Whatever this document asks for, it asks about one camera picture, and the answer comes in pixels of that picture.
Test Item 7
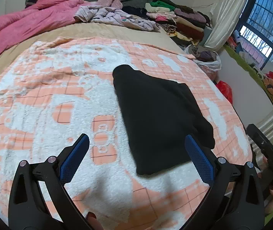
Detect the red plastic bag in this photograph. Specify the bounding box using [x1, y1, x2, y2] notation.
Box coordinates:
[216, 81, 233, 104]

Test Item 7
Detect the cream curtain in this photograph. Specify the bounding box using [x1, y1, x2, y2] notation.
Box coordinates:
[204, 0, 247, 51]

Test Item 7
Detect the left hand thumb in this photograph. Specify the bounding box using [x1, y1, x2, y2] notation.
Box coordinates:
[85, 211, 103, 230]

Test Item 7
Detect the stack of folded clothes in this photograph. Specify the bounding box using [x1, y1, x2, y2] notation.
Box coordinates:
[145, 0, 212, 48]

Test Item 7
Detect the pink comforter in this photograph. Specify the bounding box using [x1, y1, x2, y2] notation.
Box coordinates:
[0, 0, 84, 54]

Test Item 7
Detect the black sweater with orange cuffs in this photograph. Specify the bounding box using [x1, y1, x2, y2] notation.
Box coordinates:
[113, 64, 215, 176]

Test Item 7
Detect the peach white plaid blanket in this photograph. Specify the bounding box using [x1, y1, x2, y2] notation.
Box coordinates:
[0, 37, 252, 229]

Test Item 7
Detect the white plastic bag of clothes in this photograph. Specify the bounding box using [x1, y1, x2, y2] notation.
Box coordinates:
[184, 45, 222, 71]

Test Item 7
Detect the beige bed sheet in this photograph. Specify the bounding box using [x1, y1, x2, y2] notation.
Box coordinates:
[0, 23, 183, 75]

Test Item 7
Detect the lilac crumpled garment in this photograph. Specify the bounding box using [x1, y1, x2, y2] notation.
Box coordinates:
[74, 0, 159, 32]

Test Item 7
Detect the window with blue frame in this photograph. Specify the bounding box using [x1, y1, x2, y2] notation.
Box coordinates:
[237, 0, 273, 71]

